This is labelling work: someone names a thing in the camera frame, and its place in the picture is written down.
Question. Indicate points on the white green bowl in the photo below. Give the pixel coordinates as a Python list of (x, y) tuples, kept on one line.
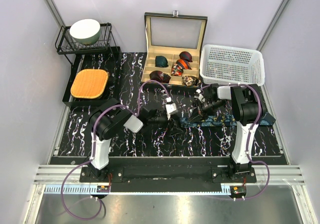
[(86, 31)]

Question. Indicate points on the blue patterned necktie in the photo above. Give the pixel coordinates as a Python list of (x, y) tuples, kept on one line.
[(223, 120)]

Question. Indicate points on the dark red rolled tie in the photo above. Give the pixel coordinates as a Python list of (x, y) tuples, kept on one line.
[(159, 76)]

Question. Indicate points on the black wire dish rack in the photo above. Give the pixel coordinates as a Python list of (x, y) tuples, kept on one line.
[(66, 45)]

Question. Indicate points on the white plastic basket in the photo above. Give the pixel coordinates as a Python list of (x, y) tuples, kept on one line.
[(231, 65)]

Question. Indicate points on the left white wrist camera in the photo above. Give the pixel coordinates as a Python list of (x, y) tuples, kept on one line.
[(170, 107)]

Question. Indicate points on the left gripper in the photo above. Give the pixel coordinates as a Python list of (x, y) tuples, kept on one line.
[(167, 121)]

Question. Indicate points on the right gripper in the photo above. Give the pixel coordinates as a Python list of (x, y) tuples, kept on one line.
[(202, 111)]

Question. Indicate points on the beige floral rolled tie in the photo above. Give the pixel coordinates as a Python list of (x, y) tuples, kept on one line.
[(190, 81)]

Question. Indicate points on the black tray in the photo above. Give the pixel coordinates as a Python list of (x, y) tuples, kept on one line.
[(109, 61)]

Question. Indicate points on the orange striped rolled tie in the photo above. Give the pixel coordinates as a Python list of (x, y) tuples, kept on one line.
[(183, 64)]

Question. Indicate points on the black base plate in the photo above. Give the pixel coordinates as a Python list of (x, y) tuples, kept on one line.
[(166, 174)]

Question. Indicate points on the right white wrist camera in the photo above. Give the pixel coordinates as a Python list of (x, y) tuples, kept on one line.
[(199, 96)]

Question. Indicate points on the black tie storage box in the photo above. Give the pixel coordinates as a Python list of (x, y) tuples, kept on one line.
[(168, 35)]

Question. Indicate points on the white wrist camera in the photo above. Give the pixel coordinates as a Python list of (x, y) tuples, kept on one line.
[(199, 96), (170, 107)]

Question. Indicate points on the dark green rolled tie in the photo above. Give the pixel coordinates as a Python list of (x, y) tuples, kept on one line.
[(161, 61)]

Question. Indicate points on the red floral rolled tie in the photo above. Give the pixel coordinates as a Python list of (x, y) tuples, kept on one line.
[(177, 71)]

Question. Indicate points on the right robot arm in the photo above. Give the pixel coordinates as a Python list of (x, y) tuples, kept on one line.
[(247, 110)]

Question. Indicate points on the maroon striped rolled tie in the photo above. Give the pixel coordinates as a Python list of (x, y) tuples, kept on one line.
[(185, 55)]

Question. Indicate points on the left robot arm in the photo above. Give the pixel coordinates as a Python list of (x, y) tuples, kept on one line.
[(107, 121)]

